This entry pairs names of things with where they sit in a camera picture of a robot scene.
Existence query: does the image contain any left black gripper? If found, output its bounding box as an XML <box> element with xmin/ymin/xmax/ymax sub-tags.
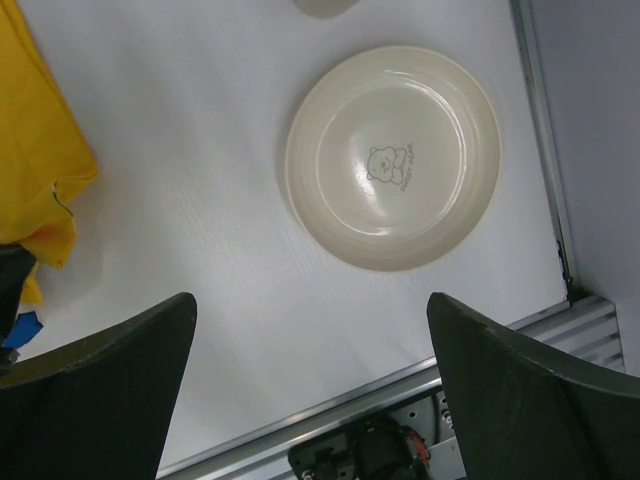
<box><xmin>1</xmin><ymin>245</ymin><xmax>38</xmax><ymax>375</ymax></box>

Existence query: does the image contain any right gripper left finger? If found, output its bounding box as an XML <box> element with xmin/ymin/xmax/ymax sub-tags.
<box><xmin>1</xmin><ymin>293</ymin><xmax>197</xmax><ymax>479</ymax></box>

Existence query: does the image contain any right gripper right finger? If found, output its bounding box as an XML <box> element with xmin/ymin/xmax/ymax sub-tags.
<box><xmin>426</xmin><ymin>293</ymin><xmax>639</xmax><ymax>479</ymax></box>

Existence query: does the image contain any yellow Pikachu placemat cloth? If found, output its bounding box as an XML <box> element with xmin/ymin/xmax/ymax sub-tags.
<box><xmin>1</xmin><ymin>1</ymin><xmax>98</xmax><ymax>306</ymax></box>

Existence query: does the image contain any beige cup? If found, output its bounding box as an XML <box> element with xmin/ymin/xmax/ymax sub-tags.
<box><xmin>293</xmin><ymin>0</ymin><xmax>358</xmax><ymax>19</ymax></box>

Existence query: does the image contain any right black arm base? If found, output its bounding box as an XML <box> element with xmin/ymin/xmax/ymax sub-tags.
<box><xmin>287</xmin><ymin>389</ymin><xmax>469</xmax><ymax>480</ymax></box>

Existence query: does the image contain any cream bear plate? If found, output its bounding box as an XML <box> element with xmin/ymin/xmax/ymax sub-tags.
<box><xmin>283</xmin><ymin>46</ymin><xmax>503</xmax><ymax>272</ymax></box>

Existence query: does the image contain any aluminium front rail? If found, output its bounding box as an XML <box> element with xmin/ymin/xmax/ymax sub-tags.
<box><xmin>159</xmin><ymin>295</ymin><xmax>625</xmax><ymax>479</ymax></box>

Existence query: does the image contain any right aluminium frame post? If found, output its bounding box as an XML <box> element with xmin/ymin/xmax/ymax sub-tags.
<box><xmin>509</xmin><ymin>0</ymin><xmax>580</xmax><ymax>303</ymax></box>

